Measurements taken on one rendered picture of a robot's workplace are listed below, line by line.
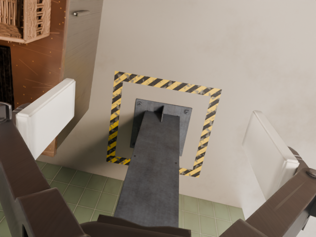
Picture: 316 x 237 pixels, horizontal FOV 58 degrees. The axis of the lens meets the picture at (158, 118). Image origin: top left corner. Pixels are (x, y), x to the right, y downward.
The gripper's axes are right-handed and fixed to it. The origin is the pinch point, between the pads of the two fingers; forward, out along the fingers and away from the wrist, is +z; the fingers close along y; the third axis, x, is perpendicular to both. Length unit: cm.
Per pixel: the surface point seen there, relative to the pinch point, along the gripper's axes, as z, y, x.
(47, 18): 72, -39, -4
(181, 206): 122, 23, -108
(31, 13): 61, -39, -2
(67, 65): 82, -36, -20
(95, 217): 99, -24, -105
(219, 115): 132, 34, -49
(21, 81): 74, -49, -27
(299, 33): 131, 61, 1
